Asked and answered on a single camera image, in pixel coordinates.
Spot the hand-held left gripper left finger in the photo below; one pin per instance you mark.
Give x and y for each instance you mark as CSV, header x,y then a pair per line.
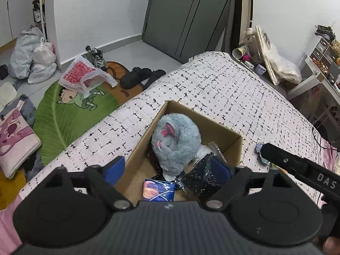
x,y
115,170

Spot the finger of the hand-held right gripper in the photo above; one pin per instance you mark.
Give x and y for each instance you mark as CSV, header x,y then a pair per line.
x,y
281,156

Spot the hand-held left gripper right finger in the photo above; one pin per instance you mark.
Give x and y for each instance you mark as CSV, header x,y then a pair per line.
x,y
221,171

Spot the blue whale plush toy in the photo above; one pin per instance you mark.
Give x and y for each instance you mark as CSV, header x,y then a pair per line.
x,y
259,149

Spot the black packet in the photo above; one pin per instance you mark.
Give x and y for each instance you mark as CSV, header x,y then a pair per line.
x,y
194,182

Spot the brown cardboard box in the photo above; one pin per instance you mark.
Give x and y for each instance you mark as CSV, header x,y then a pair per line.
x,y
228,138

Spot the blue tissue pack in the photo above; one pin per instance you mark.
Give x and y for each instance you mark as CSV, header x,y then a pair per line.
x,y
159,190

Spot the grey pink plush toy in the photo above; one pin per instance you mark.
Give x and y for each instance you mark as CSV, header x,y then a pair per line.
x,y
178,143

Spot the green leaf rug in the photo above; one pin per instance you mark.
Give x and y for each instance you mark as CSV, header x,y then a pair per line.
x,y
61,122

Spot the white desk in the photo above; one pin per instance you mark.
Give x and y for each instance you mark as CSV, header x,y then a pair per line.
x,y
305,83

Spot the small purple box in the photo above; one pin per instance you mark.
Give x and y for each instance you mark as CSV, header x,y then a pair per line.
x,y
260,69

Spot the beige canvas tote bag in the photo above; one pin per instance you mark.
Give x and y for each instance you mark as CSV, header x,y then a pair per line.
x,y
281,63

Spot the black slipper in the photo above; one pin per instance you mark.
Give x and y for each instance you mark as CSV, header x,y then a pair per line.
x,y
134,77
156,75

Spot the brown floor rug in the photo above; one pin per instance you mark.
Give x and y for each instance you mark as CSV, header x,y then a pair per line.
x,y
119,70

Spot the pink cartoon cushion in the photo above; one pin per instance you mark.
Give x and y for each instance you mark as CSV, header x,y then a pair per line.
x,y
18,143

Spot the pink printed plastic bag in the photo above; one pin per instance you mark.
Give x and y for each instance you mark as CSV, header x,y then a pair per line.
x,y
79,73

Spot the blue grey cloth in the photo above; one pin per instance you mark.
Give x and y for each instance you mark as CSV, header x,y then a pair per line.
x,y
26,109

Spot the paper cup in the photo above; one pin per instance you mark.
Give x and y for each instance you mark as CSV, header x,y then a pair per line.
x,y
240,51

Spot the small drawer organizer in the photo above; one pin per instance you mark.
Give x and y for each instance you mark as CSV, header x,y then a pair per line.
x,y
321,50

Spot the pair of grey sneakers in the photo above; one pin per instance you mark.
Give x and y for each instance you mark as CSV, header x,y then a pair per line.
x,y
95,57

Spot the clear water bottle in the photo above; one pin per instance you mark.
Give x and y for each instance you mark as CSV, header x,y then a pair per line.
x,y
252,45

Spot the white plastic bag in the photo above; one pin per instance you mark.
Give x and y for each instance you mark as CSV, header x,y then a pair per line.
x,y
42,73
43,53

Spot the pink bed sheet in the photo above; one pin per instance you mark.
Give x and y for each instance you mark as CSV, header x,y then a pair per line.
x,y
8,231

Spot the white quilted pad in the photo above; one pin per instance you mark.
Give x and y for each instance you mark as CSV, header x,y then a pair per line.
x,y
6,95

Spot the large grey plastic bag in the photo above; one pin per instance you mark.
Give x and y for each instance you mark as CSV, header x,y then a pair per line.
x,y
22,53

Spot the grey wardrobe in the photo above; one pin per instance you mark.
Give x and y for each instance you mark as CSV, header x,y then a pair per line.
x,y
186,16

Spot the dark spray bottle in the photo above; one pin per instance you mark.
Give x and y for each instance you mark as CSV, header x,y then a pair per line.
x,y
37,12

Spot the white cabinet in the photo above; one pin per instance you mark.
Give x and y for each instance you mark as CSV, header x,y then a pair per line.
x,y
18,10

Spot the dark wooden picture frame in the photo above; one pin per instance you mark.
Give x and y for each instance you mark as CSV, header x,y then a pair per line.
x,y
243,10

